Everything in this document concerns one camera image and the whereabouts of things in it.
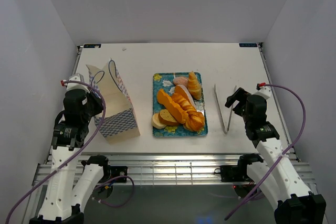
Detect metal tongs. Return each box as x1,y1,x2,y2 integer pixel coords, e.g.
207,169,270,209
214,84,234,135

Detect blue checkered paper bag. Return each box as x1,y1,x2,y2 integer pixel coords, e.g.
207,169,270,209
87,59,140,144

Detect fake croissant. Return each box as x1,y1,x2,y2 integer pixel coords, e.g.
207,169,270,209
187,71,202,100

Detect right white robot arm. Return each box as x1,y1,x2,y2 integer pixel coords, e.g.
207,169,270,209
225,83,326,223

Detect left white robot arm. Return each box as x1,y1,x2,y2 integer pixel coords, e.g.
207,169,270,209
29,88,111,223

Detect twisted braided fake bread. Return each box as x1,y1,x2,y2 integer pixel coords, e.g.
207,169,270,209
172,93,205,132

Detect white-edged fake bread slice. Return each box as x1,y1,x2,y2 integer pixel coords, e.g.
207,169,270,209
174,84,196,108

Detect pink round fake bread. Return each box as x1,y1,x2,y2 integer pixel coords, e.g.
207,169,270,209
173,76,188,87

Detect orange long fake bread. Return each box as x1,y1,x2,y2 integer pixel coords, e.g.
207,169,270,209
156,89,188,124

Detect pale round bread slice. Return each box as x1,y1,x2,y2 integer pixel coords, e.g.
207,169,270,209
151,113,166,130

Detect right blue corner label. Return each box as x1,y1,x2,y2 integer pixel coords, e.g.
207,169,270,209
239,43,258,48

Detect blue corner label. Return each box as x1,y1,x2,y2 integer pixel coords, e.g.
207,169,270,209
239,43,258,48
83,44,101,48

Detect left blue corner label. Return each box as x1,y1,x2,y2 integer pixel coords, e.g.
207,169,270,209
83,44,101,48

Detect brown baguette slice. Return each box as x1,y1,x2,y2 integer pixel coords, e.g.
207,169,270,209
158,109,180,126

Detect teal floral tray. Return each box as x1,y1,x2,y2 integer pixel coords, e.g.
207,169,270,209
152,72,208,138

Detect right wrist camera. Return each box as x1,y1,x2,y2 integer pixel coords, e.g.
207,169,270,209
255,82,272,100

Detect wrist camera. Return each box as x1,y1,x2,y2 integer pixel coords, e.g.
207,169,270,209
61,73,86,91
255,82,272,100

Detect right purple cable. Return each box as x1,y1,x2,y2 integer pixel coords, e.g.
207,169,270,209
209,83,307,221

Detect purple cable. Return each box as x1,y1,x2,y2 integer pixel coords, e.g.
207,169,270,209
209,83,307,221
5,80,135,224

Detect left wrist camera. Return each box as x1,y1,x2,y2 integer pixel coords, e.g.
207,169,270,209
61,73,86,91

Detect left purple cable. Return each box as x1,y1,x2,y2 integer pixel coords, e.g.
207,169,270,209
5,80,135,224

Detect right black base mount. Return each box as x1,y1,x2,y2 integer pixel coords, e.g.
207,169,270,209
214,165,246,182

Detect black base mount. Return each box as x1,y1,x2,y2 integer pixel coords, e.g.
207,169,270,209
214,165,246,182
108,165,128,183

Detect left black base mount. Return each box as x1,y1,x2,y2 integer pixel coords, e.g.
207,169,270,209
108,165,128,183

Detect aluminium frame rail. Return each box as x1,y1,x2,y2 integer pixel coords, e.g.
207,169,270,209
33,153,316,186

